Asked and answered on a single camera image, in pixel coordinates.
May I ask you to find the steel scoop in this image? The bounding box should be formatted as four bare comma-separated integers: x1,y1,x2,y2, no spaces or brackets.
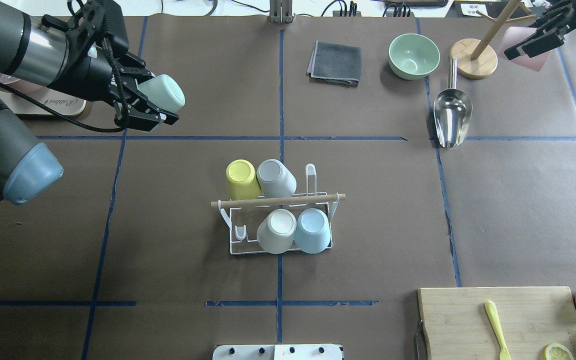
433,57,473,149

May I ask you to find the grey cup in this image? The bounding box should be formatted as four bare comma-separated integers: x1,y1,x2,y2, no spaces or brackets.
256,159,297,198

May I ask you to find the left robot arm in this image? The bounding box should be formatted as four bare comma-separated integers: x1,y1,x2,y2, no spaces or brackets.
0,0,186,205

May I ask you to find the lemon slice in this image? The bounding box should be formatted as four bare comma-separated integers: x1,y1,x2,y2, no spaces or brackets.
542,342,575,360

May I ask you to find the wooden mug tree stand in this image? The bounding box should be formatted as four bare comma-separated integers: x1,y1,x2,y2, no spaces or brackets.
449,0,537,80

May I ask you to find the green cup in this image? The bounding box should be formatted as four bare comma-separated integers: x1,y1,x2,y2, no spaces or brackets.
137,74,186,113

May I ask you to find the pink cup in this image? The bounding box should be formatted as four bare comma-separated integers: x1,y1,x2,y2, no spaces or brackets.
499,26,551,72

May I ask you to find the light blue cup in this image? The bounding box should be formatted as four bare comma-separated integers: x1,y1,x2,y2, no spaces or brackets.
294,208,332,255

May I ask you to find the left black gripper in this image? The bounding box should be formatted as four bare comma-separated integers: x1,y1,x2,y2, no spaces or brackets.
62,51,179,132

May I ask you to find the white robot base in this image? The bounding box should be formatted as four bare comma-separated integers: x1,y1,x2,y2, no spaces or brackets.
212,343,345,360

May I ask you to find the white wire cup rack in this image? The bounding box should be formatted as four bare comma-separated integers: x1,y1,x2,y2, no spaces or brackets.
210,159,346,256

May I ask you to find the yellow plastic knife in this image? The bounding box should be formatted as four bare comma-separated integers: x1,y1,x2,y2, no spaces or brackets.
484,300,512,360

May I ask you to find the yellow cup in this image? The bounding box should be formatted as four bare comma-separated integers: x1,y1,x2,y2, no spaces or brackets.
225,159,262,201

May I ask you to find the green bowl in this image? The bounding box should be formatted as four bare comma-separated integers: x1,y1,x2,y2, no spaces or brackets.
388,33,441,80

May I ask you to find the aluminium frame post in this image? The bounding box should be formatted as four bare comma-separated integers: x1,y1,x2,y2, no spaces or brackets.
269,0,295,24

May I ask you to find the wooden cutting board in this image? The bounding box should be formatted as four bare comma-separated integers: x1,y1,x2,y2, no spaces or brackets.
417,286,576,360

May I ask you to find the beige tray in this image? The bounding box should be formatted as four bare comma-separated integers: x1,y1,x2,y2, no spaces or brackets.
0,88,88,117

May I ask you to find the cream white cup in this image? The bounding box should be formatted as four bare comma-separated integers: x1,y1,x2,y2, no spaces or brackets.
256,209,297,255

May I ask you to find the grey folded cloth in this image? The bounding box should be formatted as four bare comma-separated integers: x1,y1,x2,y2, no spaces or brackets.
306,40,362,87

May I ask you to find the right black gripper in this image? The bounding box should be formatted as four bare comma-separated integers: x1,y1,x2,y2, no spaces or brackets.
504,0,576,60

